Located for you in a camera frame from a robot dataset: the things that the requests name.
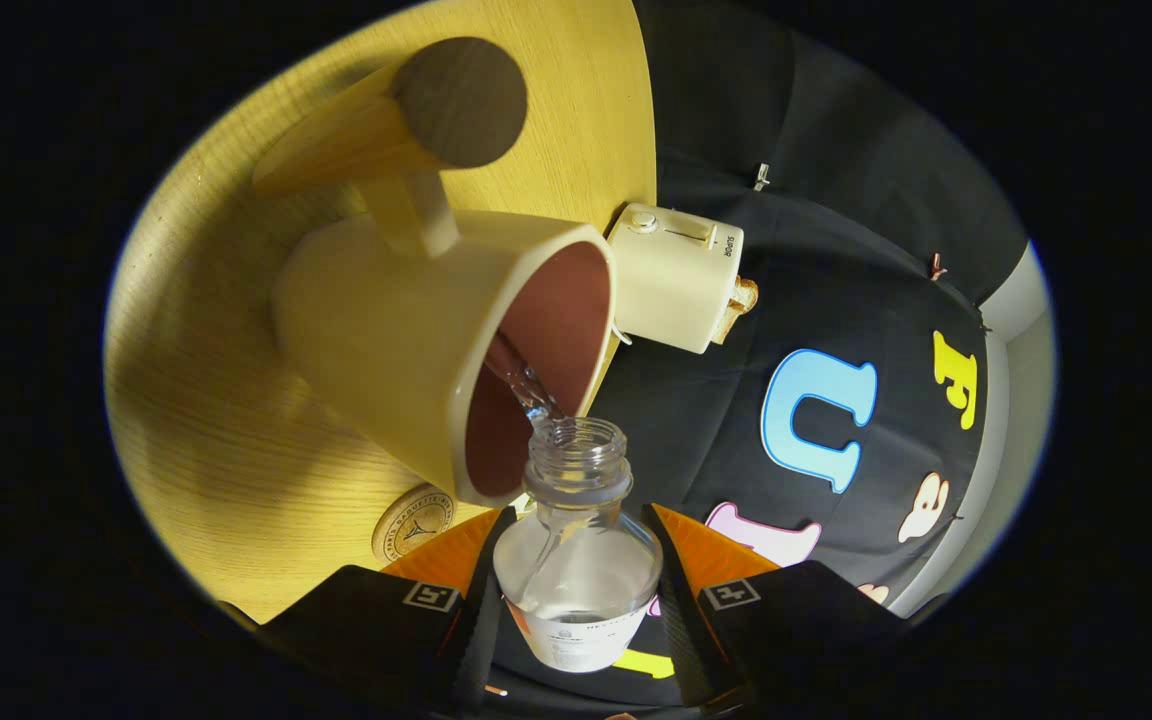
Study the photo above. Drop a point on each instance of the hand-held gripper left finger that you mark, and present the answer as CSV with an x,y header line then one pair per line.
x,y
481,620

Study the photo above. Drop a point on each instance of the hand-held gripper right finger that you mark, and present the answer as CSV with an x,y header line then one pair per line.
x,y
676,620

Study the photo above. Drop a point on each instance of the clear juice bottle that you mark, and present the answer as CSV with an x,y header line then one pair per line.
x,y
576,570

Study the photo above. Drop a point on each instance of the round wooden coaster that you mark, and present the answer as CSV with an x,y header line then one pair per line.
x,y
406,530

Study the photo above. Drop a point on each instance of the toast bread slice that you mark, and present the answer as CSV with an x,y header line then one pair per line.
x,y
741,300

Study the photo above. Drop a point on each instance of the white toaster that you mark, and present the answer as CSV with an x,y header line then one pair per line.
x,y
671,290

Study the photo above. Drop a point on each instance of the wooden table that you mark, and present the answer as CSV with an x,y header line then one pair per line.
x,y
196,400

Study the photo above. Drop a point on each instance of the red clip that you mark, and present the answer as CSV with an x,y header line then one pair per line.
x,y
937,266

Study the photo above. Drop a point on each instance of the black backdrop cloth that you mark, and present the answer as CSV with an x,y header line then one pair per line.
x,y
836,200

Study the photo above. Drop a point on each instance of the silver clip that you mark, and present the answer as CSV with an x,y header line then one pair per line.
x,y
761,177

